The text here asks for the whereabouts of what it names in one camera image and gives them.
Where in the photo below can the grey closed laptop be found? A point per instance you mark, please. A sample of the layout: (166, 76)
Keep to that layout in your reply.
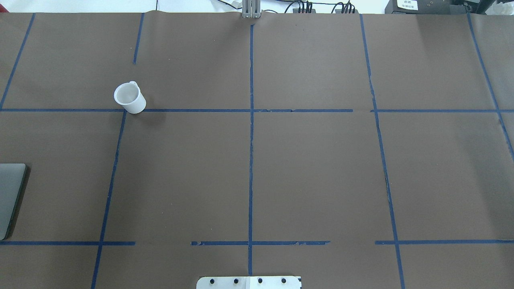
(11, 183)

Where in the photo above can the white metal base plate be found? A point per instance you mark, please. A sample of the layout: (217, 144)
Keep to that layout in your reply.
(250, 282)

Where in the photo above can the grey aluminium mounting post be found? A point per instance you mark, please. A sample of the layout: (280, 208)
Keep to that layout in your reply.
(251, 9)

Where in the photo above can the black cable connector right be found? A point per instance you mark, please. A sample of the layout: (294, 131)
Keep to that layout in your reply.
(344, 8)

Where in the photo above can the white plastic cup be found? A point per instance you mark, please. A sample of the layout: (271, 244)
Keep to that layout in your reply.
(129, 96)

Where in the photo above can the black cable connector left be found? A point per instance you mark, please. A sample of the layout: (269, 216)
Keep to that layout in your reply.
(306, 7)

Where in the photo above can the black cable connector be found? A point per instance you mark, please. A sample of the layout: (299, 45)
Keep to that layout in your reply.
(306, 7)
(344, 8)

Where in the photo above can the black equipment box with label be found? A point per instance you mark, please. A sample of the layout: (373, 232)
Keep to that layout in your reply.
(439, 7)

